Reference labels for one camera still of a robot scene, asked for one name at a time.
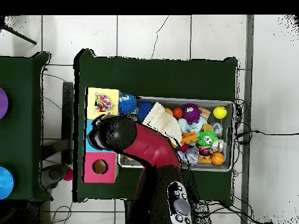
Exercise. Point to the blue bowl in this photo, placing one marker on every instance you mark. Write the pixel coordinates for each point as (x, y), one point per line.
(5, 183)

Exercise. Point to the cream knitted cloth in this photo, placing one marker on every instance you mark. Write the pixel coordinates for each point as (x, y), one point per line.
(163, 121)

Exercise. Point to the purple spiky monster toy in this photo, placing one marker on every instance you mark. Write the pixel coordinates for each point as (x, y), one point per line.
(191, 113)

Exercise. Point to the blue spiky ball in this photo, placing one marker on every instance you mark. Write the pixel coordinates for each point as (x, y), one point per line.
(144, 109)
(127, 105)

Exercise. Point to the small orange-red ball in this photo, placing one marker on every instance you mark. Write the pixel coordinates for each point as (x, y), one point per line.
(178, 113)

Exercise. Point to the black tripod leg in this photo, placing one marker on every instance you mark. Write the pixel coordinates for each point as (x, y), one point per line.
(21, 36)

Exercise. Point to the yellow ball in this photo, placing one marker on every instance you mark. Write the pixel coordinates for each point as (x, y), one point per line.
(219, 112)

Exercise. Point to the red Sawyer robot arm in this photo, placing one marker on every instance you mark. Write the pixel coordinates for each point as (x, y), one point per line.
(151, 147)

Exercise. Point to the green spiky toy with eyes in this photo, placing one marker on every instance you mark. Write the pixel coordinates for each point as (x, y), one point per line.
(203, 137)

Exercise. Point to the purple bowl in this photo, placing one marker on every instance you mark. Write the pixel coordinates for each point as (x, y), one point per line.
(2, 103)

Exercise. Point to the polka dot cloth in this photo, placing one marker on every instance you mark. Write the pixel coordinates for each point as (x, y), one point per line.
(102, 102)

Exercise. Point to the small red ball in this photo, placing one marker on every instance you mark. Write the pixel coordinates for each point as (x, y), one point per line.
(68, 175)

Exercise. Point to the orange toy basketball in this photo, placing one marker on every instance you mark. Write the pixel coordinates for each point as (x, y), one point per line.
(217, 158)

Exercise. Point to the grey rounded base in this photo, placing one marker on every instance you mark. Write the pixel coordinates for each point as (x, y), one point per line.
(55, 173)

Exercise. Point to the dark green tablecloth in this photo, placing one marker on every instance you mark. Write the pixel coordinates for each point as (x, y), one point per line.
(21, 77)
(163, 77)

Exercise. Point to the wooden three-hole box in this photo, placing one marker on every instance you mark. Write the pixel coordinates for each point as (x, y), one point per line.
(102, 173)

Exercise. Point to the shallow silver mesh bin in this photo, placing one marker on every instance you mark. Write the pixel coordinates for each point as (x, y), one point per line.
(210, 166)

